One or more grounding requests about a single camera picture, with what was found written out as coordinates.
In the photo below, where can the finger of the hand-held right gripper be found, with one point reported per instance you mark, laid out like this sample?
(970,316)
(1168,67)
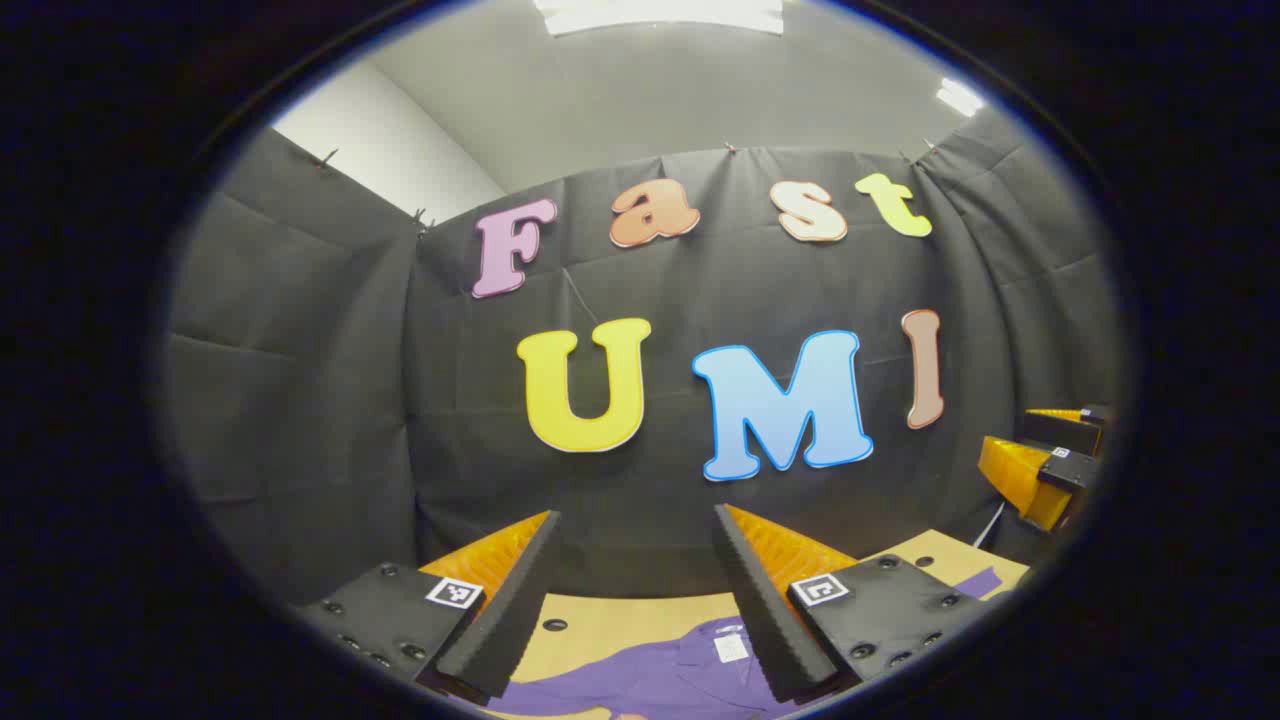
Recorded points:
(1065,430)
(1030,485)

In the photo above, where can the small ceiling light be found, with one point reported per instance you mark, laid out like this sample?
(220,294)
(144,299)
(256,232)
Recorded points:
(958,97)

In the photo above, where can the purple button shirt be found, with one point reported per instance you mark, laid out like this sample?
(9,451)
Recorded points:
(660,670)

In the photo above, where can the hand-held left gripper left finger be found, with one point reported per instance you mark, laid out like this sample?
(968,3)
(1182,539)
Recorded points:
(500,620)

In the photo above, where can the long ceiling light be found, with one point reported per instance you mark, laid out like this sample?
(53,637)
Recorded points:
(660,15)

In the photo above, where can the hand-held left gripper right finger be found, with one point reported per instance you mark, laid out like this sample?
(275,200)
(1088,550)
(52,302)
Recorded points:
(770,620)

